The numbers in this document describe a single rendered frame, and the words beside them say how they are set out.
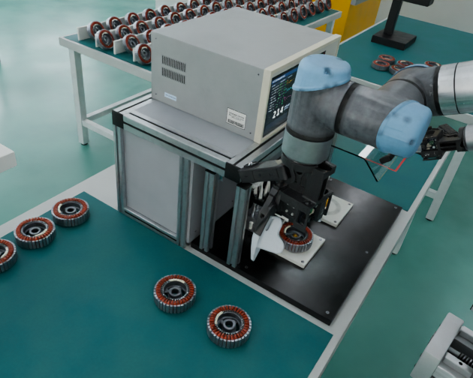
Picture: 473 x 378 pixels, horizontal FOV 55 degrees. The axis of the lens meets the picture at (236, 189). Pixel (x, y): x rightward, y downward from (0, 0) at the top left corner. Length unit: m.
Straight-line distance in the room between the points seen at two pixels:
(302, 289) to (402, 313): 1.21
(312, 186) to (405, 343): 1.70
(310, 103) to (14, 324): 0.92
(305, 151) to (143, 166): 0.76
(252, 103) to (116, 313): 0.64
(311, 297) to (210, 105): 0.60
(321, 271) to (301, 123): 0.78
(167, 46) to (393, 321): 1.70
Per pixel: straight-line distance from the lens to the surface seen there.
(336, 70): 0.64
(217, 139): 1.21
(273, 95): 1.19
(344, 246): 1.49
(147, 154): 1.33
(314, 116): 0.66
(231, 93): 1.22
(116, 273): 1.34
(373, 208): 1.69
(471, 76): 0.72
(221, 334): 1.16
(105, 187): 1.65
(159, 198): 1.38
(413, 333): 2.41
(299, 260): 1.37
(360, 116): 0.63
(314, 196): 0.73
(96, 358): 1.17
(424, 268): 2.77
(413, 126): 0.62
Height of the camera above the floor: 1.72
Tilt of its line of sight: 36 degrees down
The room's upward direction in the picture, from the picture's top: 7 degrees clockwise
